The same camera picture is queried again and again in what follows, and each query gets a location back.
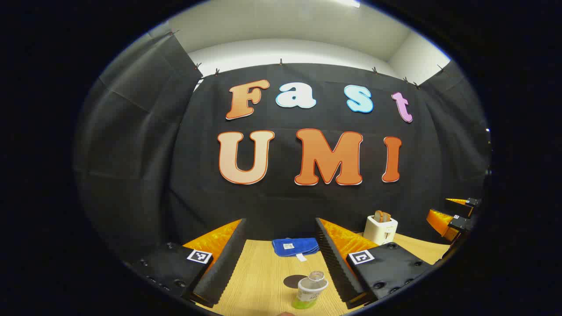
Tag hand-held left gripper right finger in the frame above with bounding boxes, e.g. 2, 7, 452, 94
315, 217, 435, 310

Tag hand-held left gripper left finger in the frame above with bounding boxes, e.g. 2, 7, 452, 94
132, 218, 247, 308

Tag white green water bottle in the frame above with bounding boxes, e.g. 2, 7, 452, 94
292, 271, 329, 309

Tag dark round coaster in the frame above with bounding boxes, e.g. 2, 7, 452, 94
283, 275, 309, 289

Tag blue folded towel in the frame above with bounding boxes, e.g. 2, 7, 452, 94
271, 237, 320, 262

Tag cream toaster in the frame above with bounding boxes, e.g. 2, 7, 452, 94
363, 215, 398, 245

